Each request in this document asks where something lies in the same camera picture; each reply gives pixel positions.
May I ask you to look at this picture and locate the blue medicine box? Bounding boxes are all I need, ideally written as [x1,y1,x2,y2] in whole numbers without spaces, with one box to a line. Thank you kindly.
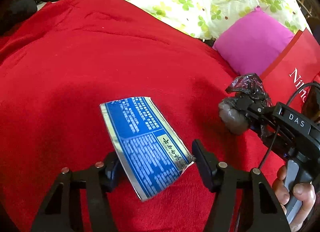
[100,97,195,201]

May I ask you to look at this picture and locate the person's right hand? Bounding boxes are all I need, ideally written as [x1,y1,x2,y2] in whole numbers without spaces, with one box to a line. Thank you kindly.
[272,165,317,232]

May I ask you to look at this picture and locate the black plastic bag trash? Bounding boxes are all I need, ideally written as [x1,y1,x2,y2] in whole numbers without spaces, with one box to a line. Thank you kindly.
[219,73,273,137]

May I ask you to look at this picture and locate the black puffer jacket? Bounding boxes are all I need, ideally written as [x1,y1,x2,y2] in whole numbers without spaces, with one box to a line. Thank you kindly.
[1,0,37,34]

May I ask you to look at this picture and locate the magenta pillow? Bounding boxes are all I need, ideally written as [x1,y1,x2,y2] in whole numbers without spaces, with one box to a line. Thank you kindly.
[213,6,295,75]

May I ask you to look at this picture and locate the red fleece blanket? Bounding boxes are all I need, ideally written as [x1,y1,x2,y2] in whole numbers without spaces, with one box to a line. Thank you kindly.
[0,0,287,232]

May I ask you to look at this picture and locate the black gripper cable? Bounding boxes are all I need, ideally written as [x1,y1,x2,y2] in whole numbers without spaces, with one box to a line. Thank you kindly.
[257,82,320,170]

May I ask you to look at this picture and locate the red Nilrich shopping bag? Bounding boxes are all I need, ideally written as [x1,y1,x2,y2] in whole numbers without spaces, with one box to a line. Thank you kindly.
[260,29,319,105]

